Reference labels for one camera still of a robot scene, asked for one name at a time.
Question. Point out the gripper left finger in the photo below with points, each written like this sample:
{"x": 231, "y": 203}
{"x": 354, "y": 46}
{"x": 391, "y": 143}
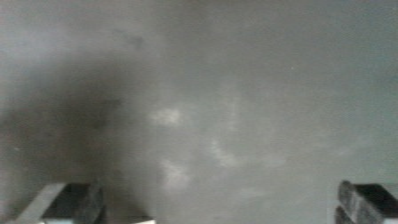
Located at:
{"x": 68, "y": 204}

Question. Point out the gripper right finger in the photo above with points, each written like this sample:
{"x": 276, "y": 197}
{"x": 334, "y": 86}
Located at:
{"x": 368, "y": 203}

